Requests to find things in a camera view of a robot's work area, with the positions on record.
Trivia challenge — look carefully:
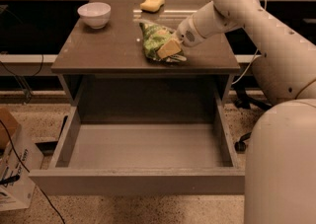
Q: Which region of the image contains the black floor cable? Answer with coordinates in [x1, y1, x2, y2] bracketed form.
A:
[0, 119, 67, 224]

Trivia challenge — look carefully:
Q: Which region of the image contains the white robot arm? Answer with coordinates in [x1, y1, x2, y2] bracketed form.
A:
[173, 0, 316, 224]

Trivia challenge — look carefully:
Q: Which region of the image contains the black wall cable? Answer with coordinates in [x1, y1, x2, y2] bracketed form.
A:
[0, 53, 45, 78]

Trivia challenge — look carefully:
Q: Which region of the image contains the open grey top drawer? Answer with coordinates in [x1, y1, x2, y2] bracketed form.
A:
[30, 82, 245, 195]

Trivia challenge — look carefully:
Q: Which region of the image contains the brown cardboard box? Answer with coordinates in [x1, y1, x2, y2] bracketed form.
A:
[0, 108, 19, 150]

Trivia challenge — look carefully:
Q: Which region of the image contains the grey drawer cabinet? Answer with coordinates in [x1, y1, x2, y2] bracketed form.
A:
[52, 0, 239, 123]

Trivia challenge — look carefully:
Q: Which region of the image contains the white ceramic bowl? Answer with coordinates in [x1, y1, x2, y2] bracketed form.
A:
[77, 2, 112, 29]

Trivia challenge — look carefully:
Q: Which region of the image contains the yellow sponge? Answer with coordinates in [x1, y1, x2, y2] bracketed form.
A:
[140, 0, 165, 13]

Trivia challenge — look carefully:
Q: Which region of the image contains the black office chair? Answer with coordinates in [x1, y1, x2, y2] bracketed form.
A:
[233, 84, 272, 153]

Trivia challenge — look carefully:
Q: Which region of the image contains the white cardboard box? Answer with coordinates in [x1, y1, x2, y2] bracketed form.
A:
[0, 126, 43, 211]

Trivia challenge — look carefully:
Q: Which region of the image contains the white hanging cable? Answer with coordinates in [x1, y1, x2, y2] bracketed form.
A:
[231, 0, 268, 87]

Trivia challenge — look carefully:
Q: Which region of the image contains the green jalapeno chip bag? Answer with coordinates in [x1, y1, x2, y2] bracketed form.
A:
[139, 22, 187, 63]

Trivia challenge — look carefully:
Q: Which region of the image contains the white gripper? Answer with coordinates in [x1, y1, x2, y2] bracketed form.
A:
[157, 17, 201, 59]

